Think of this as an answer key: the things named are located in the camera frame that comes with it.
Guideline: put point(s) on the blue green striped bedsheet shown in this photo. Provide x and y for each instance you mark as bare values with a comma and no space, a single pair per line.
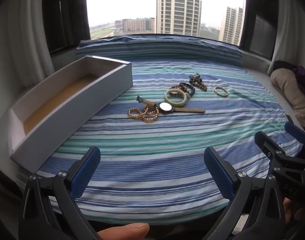
155,172

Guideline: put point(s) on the person's right hand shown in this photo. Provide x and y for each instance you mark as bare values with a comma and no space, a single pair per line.
291,211

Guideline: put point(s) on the pale green jade bangle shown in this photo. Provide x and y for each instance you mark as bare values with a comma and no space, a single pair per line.
175,97

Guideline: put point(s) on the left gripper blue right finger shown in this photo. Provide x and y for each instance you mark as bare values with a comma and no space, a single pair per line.
222,173

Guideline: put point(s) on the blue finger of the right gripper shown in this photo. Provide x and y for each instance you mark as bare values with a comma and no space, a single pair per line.
295,132
267,145

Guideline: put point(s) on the white curtain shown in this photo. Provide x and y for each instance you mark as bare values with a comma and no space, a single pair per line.
290,40
28,43

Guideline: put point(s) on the person's left hand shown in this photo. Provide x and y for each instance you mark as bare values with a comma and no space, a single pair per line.
127,232

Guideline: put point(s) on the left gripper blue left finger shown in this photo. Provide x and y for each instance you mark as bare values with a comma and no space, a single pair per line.
82,171

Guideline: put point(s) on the wristwatch with tan strap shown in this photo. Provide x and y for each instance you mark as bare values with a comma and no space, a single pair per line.
165,107

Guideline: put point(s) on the white curtain left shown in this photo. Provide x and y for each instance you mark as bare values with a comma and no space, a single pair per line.
28,43

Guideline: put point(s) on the beige cushion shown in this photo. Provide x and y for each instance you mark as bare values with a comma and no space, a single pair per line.
286,82

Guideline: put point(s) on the white curtain right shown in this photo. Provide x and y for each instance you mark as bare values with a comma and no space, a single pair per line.
290,40

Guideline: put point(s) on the gold twisted bangle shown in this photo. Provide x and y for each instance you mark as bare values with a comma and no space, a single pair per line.
221,92

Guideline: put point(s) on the white box with brown base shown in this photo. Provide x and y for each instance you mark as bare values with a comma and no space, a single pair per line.
48,114

